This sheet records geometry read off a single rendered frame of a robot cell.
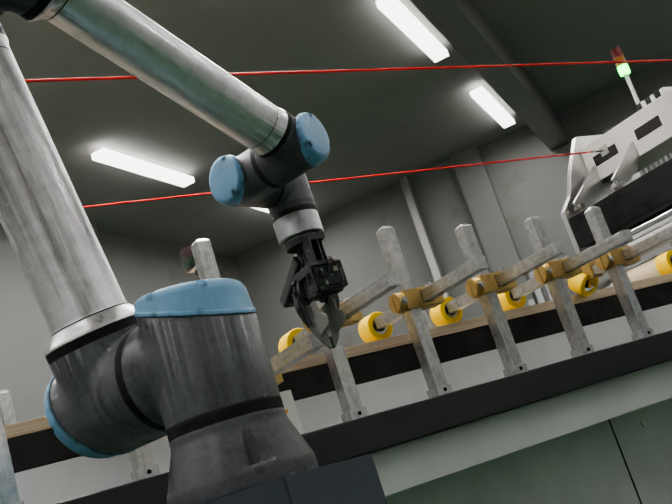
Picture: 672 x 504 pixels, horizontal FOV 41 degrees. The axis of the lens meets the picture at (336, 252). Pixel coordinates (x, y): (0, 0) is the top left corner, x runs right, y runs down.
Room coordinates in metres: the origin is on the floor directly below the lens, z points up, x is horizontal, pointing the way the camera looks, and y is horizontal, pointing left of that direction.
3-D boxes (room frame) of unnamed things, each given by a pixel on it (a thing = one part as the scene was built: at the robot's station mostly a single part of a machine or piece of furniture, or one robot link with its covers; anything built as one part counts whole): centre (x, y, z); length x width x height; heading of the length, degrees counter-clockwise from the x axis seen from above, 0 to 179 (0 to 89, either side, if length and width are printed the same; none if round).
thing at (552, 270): (2.49, -0.57, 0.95); 0.14 x 0.06 x 0.05; 123
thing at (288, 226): (1.65, 0.05, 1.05); 0.10 x 0.09 x 0.05; 123
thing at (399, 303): (2.22, -0.15, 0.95); 0.14 x 0.06 x 0.05; 123
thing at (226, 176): (1.55, 0.11, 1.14); 0.12 x 0.12 x 0.09; 55
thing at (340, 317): (1.66, 0.04, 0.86); 0.06 x 0.03 x 0.09; 33
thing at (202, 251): (1.93, 0.28, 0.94); 0.04 x 0.04 x 0.48; 33
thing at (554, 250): (2.35, -0.38, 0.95); 0.50 x 0.04 x 0.04; 33
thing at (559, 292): (2.48, -0.55, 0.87); 0.04 x 0.04 x 0.48; 33
